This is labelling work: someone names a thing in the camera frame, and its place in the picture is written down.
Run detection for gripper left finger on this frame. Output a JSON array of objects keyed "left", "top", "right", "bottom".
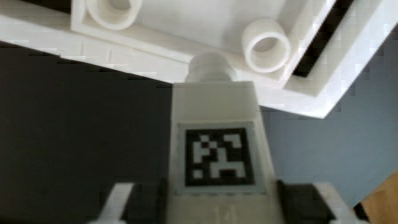
[{"left": 87, "top": 182, "right": 165, "bottom": 224}]

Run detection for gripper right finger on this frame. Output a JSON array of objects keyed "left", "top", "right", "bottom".
[{"left": 277, "top": 181, "right": 369, "bottom": 224}]

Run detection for white square table top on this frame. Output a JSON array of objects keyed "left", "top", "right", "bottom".
[{"left": 71, "top": 0, "right": 335, "bottom": 88}]

